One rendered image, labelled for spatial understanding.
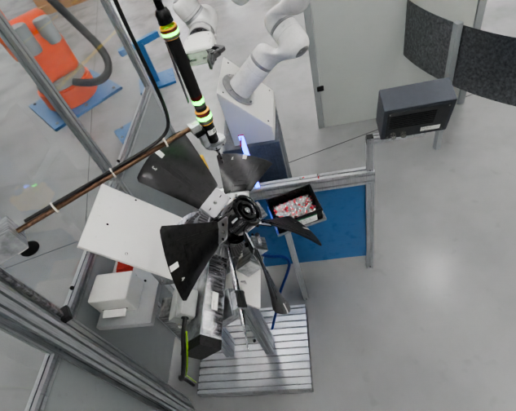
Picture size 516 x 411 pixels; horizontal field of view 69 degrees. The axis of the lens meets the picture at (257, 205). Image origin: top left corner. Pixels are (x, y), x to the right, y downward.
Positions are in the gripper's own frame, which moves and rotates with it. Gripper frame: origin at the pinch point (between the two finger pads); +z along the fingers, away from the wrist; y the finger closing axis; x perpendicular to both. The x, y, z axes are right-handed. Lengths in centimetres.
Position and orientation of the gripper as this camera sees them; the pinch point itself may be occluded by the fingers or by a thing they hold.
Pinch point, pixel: (196, 65)
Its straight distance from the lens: 115.1
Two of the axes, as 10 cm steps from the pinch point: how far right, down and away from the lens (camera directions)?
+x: -2.3, -6.2, -7.5
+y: -9.7, 1.4, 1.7
